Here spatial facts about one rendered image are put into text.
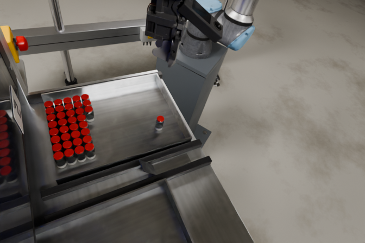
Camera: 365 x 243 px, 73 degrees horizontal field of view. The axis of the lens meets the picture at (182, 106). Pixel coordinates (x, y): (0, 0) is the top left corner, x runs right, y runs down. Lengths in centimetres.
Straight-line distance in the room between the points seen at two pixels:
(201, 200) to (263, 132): 146
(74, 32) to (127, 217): 122
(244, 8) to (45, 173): 80
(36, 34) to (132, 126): 103
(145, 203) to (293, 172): 149
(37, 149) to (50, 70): 154
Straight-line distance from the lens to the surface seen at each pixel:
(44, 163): 68
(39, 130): 74
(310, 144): 222
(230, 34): 98
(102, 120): 72
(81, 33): 162
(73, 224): 61
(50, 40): 162
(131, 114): 73
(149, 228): 60
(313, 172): 208
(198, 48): 109
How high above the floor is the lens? 147
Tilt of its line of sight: 49 degrees down
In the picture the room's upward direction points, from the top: 17 degrees clockwise
